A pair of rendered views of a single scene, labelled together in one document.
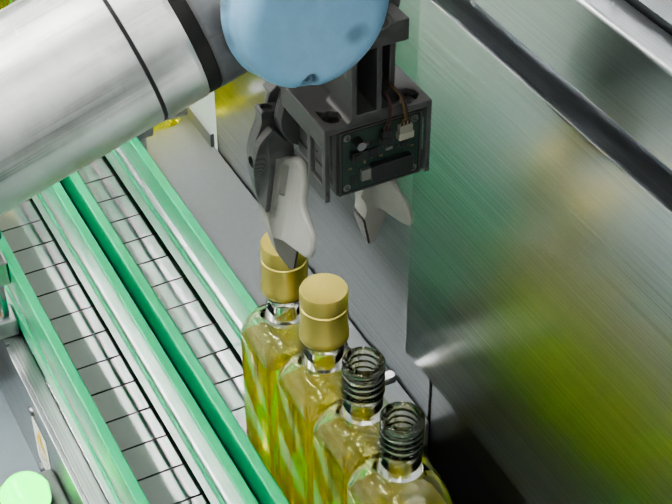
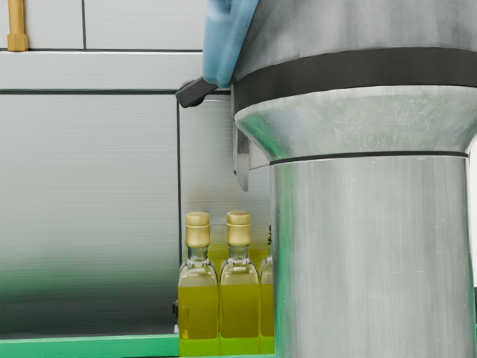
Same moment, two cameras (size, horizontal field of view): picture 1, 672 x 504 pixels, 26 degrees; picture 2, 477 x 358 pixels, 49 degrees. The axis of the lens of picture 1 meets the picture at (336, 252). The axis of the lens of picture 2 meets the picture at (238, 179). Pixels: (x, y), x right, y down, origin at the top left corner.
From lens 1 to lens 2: 96 cm
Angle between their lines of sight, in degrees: 67
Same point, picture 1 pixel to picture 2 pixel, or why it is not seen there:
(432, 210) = (201, 204)
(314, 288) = (237, 214)
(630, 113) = not seen: hidden behind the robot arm
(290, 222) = (258, 153)
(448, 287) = (218, 236)
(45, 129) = not seen: outside the picture
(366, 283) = (113, 317)
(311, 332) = (245, 234)
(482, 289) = not seen: hidden behind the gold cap
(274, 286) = (205, 236)
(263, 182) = (244, 138)
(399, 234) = (144, 261)
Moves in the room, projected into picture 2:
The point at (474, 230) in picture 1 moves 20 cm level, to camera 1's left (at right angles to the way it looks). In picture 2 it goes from (236, 191) to (174, 216)
